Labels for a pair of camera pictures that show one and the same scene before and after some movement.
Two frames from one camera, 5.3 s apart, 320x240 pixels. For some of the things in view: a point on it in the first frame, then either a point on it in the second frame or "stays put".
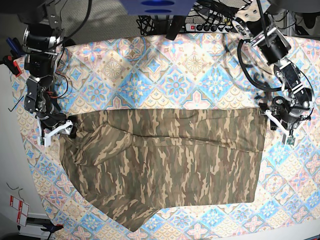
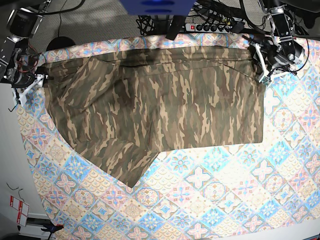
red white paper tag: [23, 209] stays put
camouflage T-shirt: [132, 164] -> [121, 110]
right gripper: [288, 111] -> [292, 52]
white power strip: [210, 28] stays put
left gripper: [52, 120] -> [25, 79]
